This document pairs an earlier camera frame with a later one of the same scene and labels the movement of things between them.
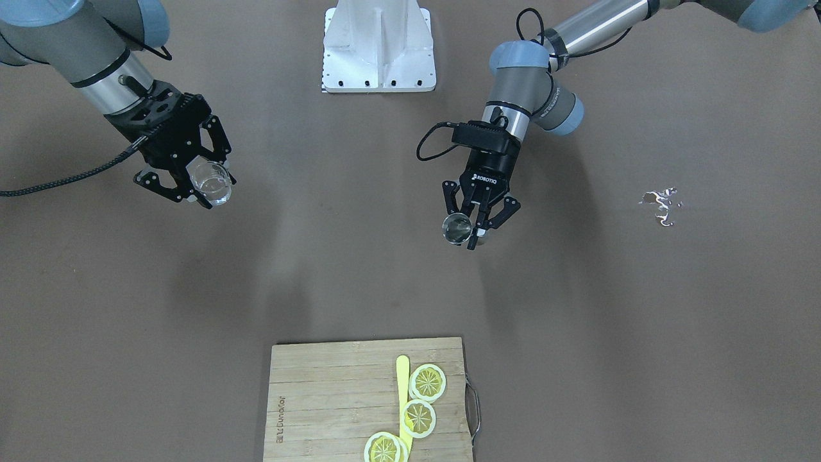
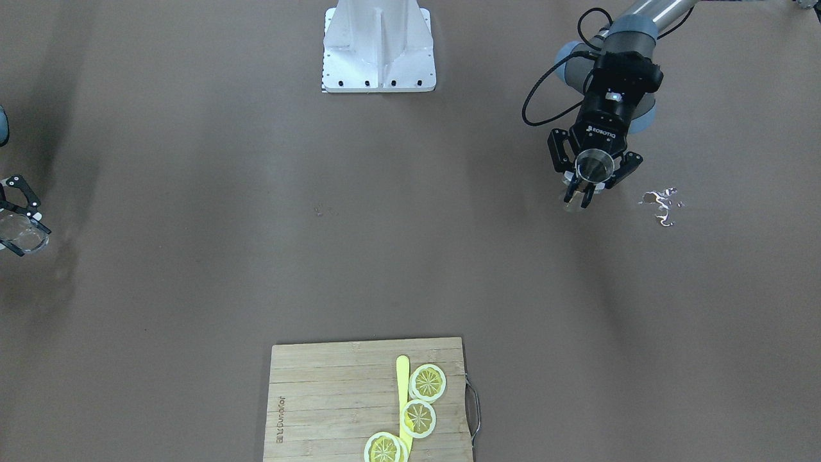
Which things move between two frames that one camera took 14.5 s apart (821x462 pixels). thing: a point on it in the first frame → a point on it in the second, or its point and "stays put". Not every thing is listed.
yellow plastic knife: x=403 y=385 stays put
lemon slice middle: x=418 y=418 stays put
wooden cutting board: x=326 y=400 stays put
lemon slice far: x=427 y=382 stays put
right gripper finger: x=221 y=146 → x=33 y=202
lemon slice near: x=385 y=446 stays put
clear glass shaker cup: x=211 y=179 → x=22 y=231
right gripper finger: x=151 y=181 → x=16 y=250
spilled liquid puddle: x=663 y=198 stays put
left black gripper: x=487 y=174 → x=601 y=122
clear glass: x=457 y=228 → x=594 y=166
